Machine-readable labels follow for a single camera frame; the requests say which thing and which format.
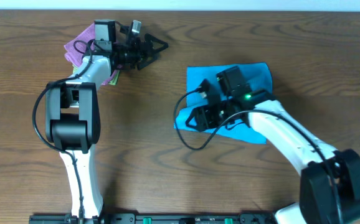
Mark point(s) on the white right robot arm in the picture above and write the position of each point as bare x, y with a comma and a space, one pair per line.
329, 178

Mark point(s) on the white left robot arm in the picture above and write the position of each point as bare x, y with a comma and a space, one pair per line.
72, 117

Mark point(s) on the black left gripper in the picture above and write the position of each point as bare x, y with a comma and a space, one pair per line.
142, 52

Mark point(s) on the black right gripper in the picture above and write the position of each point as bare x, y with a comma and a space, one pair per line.
200, 114

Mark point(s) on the green folded cloth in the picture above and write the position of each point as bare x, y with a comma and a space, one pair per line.
98, 73

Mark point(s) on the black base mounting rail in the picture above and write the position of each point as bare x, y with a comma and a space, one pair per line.
131, 218

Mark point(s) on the purple folded cloth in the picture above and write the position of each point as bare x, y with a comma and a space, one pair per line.
75, 56

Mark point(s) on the blue microfiber cloth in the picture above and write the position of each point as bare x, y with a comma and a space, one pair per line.
237, 127

